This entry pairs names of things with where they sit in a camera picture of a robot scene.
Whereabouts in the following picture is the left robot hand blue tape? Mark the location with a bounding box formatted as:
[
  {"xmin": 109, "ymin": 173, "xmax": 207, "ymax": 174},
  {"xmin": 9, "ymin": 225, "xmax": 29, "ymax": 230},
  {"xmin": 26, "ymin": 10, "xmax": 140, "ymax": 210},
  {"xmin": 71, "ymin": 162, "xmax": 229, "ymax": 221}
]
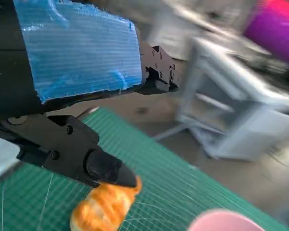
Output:
[{"xmin": 0, "ymin": 0, "xmax": 180, "ymax": 188}]

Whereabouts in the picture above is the white perforated cabinet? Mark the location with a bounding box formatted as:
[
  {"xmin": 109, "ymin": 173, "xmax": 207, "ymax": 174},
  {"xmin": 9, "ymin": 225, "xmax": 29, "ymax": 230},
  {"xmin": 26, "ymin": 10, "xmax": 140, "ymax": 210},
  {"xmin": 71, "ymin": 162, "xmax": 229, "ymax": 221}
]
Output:
[{"xmin": 177, "ymin": 36, "xmax": 289, "ymax": 162}]

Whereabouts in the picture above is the purple object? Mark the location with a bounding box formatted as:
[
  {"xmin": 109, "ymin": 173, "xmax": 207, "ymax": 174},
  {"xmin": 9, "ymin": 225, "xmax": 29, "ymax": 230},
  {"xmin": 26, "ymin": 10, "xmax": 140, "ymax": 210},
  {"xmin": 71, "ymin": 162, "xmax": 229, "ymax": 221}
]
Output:
[{"xmin": 243, "ymin": 0, "xmax": 289, "ymax": 69}]

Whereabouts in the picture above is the green cutting mat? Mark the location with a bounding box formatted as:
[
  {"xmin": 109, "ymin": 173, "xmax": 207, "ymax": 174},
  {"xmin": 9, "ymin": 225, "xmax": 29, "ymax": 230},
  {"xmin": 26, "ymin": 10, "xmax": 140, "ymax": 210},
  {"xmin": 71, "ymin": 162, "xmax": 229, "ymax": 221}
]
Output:
[{"xmin": 0, "ymin": 107, "xmax": 289, "ymax": 231}]

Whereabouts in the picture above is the pink bowl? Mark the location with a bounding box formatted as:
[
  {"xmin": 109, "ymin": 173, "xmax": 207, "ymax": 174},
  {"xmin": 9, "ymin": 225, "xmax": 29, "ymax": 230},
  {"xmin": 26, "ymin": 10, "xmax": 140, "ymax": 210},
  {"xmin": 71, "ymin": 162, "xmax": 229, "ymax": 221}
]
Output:
[{"xmin": 187, "ymin": 208, "xmax": 264, "ymax": 231}]

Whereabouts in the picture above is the long toy bread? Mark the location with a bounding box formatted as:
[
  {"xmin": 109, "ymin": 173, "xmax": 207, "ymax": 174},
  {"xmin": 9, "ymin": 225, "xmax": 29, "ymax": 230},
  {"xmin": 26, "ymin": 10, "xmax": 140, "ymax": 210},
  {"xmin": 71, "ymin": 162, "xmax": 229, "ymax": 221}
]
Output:
[{"xmin": 69, "ymin": 175, "xmax": 143, "ymax": 231}]

